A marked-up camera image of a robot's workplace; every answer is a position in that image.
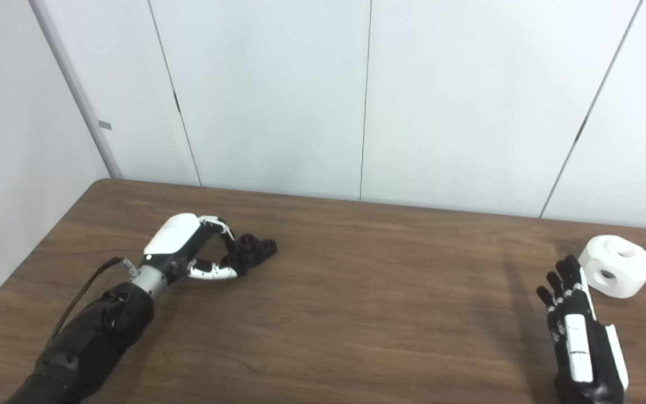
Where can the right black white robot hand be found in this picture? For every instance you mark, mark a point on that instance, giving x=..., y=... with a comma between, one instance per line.
x=578, y=348

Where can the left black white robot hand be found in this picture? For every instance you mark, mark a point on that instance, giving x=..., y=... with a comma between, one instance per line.
x=171, y=235

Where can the black flanged holder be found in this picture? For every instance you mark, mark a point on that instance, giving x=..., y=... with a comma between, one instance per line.
x=255, y=251

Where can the round white plastic piece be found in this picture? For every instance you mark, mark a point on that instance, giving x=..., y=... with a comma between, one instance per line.
x=628, y=275

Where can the small grey wall label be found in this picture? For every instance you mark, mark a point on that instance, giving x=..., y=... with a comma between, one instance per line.
x=105, y=125

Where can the grey wall corner trim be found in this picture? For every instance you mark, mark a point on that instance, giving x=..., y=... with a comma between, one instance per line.
x=76, y=90

